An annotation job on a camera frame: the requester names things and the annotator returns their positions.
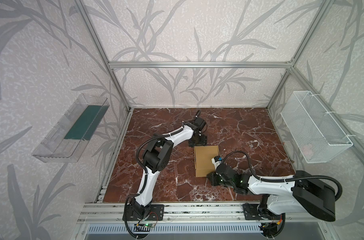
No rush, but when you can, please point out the brown cardboard box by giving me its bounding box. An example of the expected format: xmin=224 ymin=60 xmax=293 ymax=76
xmin=194 ymin=146 xmax=220 ymax=178

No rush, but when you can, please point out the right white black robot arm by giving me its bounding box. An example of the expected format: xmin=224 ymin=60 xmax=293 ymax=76
xmin=207 ymin=163 xmax=342 ymax=222

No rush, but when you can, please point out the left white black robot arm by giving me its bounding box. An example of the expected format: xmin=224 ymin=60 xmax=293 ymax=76
xmin=123 ymin=111 xmax=207 ymax=221

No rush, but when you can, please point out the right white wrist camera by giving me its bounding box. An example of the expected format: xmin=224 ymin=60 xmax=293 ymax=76
xmin=212 ymin=156 xmax=223 ymax=170

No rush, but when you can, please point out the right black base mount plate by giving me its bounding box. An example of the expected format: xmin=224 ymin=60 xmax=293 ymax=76
xmin=242 ymin=203 xmax=281 ymax=221

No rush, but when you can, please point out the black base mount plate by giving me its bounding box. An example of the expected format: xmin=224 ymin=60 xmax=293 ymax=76
xmin=242 ymin=203 xmax=281 ymax=221
xmin=122 ymin=204 xmax=164 ymax=221

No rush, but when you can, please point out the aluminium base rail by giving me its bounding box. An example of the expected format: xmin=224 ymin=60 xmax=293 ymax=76
xmin=76 ymin=201 xmax=330 ymax=224

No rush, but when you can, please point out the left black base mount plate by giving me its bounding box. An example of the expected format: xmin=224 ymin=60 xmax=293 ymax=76
xmin=122 ymin=204 xmax=164 ymax=221

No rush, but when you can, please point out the white wire mesh basket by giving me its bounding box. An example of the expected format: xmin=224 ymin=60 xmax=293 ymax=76
xmin=281 ymin=91 xmax=353 ymax=164

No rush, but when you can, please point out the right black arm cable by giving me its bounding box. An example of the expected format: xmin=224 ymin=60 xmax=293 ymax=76
xmin=222 ymin=150 xmax=343 ymax=202

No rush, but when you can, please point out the clear plastic wall bin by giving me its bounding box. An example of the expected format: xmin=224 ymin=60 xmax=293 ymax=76
xmin=32 ymin=94 xmax=110 ymax=163

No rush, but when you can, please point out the aluminium cage frame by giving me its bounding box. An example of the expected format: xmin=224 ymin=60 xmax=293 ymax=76
xmin=75 ymin=0 xmax=364 ymax=173

